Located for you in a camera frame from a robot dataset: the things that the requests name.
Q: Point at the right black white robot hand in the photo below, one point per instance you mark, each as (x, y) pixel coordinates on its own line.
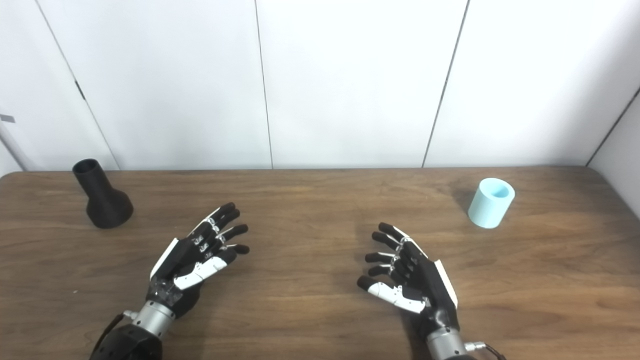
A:
(427, 280)

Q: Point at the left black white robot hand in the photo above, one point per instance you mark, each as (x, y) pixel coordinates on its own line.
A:
(177, 257)

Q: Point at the black funnel-shaped nozzle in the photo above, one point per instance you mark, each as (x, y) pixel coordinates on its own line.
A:
(106, 205)

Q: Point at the light blue cylinder cup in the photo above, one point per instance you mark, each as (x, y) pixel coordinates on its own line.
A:
(486, 210)

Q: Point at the small gray wall tag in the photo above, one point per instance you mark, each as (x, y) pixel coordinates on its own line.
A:
(7, 118)

